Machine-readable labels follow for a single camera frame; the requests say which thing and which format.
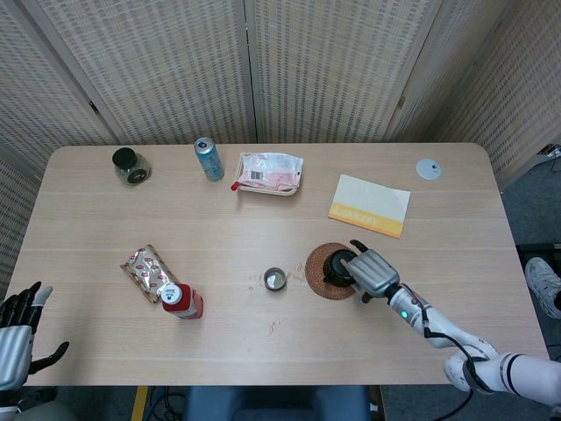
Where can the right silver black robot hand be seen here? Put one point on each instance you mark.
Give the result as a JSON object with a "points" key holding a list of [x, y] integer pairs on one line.
{"points": [[374, 274]]}

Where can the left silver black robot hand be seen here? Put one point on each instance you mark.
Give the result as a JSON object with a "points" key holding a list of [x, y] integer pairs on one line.
{"points": [[13, 351]]}

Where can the black teapot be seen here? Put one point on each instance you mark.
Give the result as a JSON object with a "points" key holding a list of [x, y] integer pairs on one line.
{"points": [[335, 267]]}

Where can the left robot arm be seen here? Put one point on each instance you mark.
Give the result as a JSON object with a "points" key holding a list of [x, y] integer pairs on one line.
{"points": [[9, 405]]}

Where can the round woven brown coaster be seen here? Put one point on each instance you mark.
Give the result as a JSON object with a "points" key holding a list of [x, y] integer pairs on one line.
{"points": [[315, 272]]}

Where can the small metal cup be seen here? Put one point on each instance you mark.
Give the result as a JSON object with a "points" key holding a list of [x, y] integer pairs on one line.
{"points": [[274, 280]]}

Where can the white yellow book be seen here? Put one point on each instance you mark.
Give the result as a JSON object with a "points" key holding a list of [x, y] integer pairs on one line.
{"points": [[370, 201]]}

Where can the small white round lid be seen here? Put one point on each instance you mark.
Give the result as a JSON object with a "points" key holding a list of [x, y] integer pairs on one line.
{"points": [[428, 169]]}

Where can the beige food tray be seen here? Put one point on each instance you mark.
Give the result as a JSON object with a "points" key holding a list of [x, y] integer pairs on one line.
{"points": [[267, 190]]}

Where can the pink white plastic pouch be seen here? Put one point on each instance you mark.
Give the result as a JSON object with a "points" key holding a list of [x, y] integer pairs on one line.
{"points": [[271, 169]]}

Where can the gold red snack packet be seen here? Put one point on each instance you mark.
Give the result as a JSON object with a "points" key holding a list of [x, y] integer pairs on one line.
{"points": [[144, 267]]}

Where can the blue seat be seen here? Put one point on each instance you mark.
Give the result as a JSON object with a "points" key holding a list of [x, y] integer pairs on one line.
{"points": [[276, 403]]}

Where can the white sneaker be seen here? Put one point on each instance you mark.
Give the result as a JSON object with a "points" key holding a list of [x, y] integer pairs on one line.
{"points": [[543, 285]]}

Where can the red juice bottle white cap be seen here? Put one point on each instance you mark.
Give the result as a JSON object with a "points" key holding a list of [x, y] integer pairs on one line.
{"points": [[182, 302]]}

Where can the light blue drink can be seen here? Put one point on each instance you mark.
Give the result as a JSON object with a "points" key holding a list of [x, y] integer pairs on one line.
{"points": [[209, 160]]}

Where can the glass jar black lid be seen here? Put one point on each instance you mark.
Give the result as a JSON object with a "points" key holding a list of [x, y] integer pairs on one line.
{"points": [[131, 169]]}

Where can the woven folding screen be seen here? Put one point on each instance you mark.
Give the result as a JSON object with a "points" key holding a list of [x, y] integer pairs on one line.
{"points": [[175, 66]]}

